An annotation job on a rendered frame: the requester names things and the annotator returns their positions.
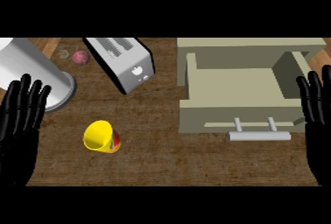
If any beige open drawer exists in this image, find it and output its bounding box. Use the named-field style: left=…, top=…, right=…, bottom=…
left=178, top=51, right=314, bottom=134

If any white cylindrical appliance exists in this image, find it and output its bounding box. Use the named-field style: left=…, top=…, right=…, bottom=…
left=0, top=38, right=79, bottom=114

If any yellow cup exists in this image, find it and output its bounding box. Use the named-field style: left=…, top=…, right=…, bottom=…
left=82, top=120, right=123, bottom=154

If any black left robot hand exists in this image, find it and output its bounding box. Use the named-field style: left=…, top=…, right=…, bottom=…
left=0, top=73, right=54, bottom=187

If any grey drawer handle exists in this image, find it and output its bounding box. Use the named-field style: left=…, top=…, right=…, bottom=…
left=228, top=116, right=293, bottom=142

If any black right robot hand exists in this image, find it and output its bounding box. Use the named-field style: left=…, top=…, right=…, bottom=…
left=295, top=64, right=331, bottom=187

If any beige cabinet body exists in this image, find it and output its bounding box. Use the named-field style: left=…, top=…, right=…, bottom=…
left=177, top=38, right=327, bottom=88

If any red round fruit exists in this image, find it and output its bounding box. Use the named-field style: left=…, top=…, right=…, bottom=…
left=72, top=49, right=92, bottom=66

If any silver toaster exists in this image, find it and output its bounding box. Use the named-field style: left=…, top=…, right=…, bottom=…
left=83, top=38, right=157, bottom=95

